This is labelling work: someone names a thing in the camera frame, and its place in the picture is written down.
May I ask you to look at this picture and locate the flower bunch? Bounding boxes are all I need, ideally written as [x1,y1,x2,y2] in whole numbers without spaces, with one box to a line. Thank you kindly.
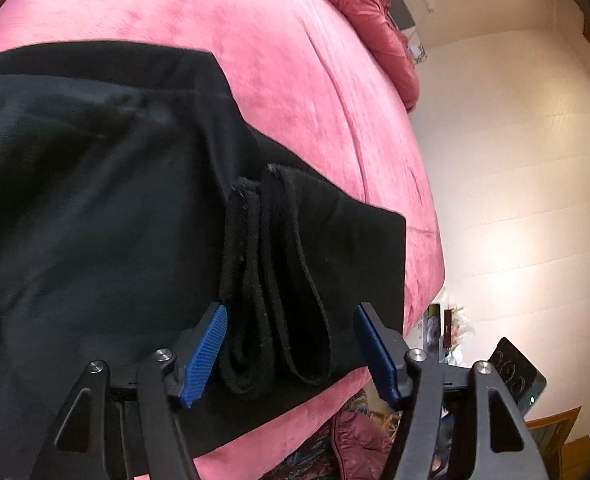
[445,302,476,361]

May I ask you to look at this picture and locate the photo frame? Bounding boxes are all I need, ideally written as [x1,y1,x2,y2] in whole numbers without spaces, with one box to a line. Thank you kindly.
[422,302,454,361]

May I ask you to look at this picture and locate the black pants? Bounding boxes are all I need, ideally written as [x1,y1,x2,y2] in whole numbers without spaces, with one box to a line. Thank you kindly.
[0,40,408,480]

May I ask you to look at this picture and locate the patterned maroon cloth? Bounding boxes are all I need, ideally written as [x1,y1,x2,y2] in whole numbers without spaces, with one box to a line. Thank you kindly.
[275,392,456,480]

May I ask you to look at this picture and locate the red pillow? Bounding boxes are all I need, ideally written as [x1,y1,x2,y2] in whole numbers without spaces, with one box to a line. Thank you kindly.
[290,0,420,111]

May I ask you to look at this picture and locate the dark grey headboard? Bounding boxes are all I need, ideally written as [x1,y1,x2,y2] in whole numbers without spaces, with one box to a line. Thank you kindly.
[387,0,416,31]

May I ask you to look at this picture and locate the pink velvet bed cover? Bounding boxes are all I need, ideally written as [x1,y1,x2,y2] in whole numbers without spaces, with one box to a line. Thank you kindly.
[0,0,446,480]

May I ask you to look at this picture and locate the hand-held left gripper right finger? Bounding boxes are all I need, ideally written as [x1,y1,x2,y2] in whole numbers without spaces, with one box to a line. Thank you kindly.
[353,301,550,480]

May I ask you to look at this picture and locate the white floral bedside cabinet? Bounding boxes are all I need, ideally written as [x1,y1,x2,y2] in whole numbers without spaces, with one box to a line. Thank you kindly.
[407,30,428,66]

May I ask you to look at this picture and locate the dark tablet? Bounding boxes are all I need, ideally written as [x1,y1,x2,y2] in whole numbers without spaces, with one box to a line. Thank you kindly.
[490,337,548,418]

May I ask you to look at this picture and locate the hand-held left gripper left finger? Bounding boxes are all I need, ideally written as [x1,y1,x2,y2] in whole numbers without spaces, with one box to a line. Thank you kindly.
[30,302,230,480]

